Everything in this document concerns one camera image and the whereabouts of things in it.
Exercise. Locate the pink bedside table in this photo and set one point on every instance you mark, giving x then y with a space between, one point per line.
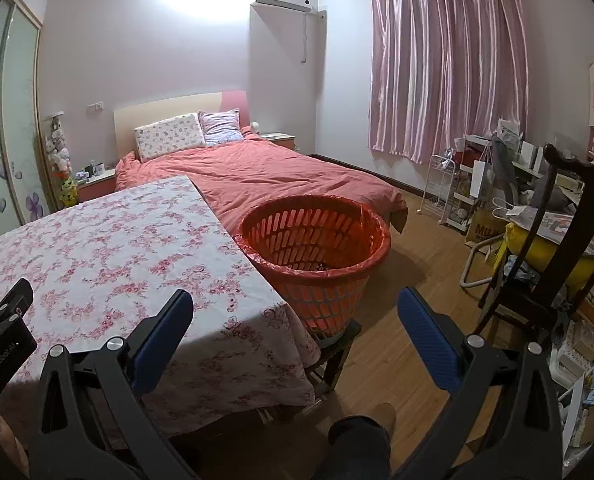
97 186

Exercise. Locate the salmon pink duvet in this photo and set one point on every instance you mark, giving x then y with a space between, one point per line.
236 176

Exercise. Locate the wardrobe with floral glass doors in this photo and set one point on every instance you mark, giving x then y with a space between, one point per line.
25 193

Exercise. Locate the hanging plush toys organizer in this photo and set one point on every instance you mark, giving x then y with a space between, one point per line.
59 163

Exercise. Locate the white wire rack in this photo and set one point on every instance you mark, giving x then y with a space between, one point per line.
446 195

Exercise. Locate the orange plastic laundry basket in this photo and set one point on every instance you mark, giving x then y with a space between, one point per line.
317 252

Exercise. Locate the pink floral tablecloth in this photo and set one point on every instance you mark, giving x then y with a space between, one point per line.
99 268

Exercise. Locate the right bedside table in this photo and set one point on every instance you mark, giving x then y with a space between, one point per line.
281 139

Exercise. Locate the white floral pillow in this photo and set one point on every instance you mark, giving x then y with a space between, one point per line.
168 136

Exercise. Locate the pink striped pillow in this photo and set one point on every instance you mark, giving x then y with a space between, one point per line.
220 127

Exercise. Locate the beige pink headboard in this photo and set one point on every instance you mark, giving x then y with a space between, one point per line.
126 119

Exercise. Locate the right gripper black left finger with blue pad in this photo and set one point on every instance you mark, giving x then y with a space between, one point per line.
70 442

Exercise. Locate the black chair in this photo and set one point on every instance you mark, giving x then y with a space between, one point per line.
534 310

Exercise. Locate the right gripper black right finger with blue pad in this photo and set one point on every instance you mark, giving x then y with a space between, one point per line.
523 439

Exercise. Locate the pink striped curtain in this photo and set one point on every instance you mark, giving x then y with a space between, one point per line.
442 69

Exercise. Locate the left hand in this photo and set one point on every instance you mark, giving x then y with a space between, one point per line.
13 448

